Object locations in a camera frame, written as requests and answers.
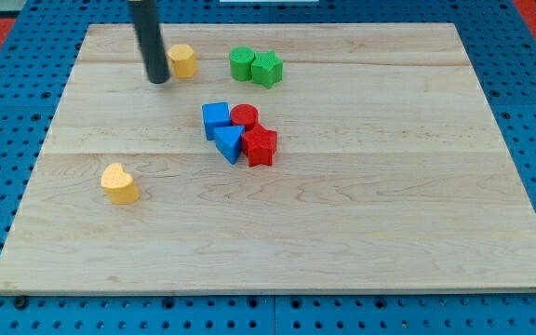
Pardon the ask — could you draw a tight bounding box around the light wooden board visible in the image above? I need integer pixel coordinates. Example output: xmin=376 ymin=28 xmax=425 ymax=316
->
xmin=0 ymin=23 xmax=536 ymax=296

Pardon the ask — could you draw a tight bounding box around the yellow heart block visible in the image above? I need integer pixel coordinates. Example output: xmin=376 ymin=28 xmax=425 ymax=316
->
xmin=100 ymin=163 xmax=141 ymax=205

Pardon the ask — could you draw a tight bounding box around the yellow hexagon block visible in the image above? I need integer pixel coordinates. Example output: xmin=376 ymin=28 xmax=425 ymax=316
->
xmin=167 ymin=44 xmax=197 ymax=79

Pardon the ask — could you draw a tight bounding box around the green star block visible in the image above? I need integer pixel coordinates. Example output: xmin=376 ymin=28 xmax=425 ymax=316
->
xmin=251 ymin=50 xmax=283 ymax=88

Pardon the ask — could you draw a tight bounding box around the red cylinder block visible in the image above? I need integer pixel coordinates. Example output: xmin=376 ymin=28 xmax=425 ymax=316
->
xmin=230 ymin=103 xmax=259 ymax=131

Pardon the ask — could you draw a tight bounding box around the red star block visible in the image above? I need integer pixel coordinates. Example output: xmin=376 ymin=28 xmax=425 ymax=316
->
xmin=241 ymin=125 xmax=277 ymax=167

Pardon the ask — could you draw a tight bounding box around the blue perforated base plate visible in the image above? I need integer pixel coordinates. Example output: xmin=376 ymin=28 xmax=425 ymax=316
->
xmin=0 ymin=0 xmax=536 ymax=334

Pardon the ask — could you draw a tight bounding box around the blue triangle block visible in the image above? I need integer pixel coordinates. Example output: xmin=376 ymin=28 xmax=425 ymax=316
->
xmin=214 ymin=126 xmax=245 ymax=165

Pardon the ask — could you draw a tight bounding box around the green cylinder block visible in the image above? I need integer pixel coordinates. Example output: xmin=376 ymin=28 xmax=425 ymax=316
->
xmin=229 ymin=46 xmax=255 ymax=81

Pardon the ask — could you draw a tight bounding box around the black cylindrical robot arm stick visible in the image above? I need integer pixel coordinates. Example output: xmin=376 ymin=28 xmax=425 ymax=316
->
xmin=127 ymin=0 xmax=170 ymax=84

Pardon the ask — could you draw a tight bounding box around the blue cube block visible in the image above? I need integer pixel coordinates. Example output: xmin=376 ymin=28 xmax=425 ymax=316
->
xmin=201 ymin=102 xmax=232 ymax=141

